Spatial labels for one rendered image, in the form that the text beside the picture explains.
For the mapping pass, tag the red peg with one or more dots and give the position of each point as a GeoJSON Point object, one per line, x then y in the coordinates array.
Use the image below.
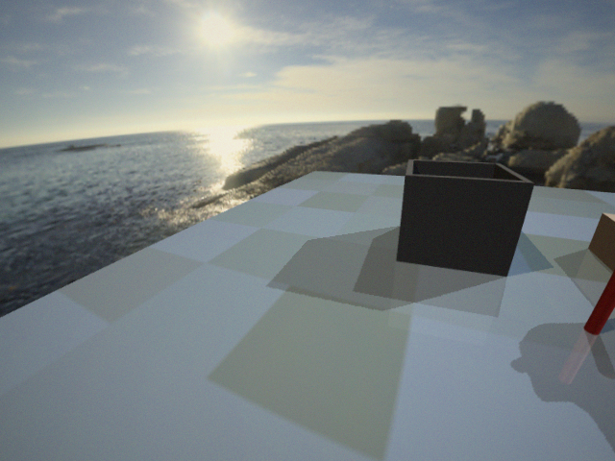
{"type": "Point", "coordinates": [603, 309]}

